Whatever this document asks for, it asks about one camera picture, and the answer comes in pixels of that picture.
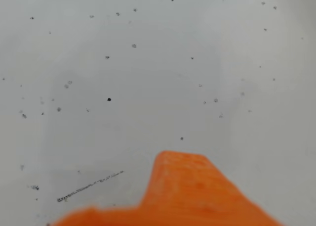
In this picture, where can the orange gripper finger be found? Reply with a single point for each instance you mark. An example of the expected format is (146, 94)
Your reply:
(98, 218)
(192, 191)

